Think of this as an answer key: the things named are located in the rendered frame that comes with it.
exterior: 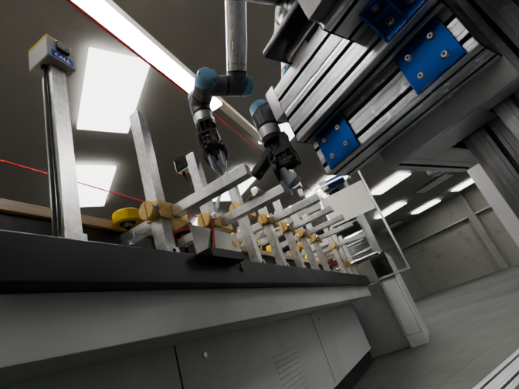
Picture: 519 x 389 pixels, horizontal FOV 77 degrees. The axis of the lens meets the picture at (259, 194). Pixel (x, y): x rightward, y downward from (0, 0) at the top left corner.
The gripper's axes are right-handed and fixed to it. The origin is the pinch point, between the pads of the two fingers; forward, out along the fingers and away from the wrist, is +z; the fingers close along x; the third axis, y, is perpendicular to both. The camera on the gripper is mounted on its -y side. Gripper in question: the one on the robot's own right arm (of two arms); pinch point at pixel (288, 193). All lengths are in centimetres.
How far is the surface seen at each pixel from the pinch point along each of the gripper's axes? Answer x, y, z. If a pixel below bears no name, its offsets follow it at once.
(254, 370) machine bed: 31, -47, 46
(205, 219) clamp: -8.5, -26.4, -1.8
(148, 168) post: -30.7, -25.8, -13.0
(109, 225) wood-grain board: -28, -46, -5
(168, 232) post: -28.8, -25.4, 6.3
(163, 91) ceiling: 175, -146, -274
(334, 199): 247, -20, -72
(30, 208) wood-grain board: -50, -46, -6
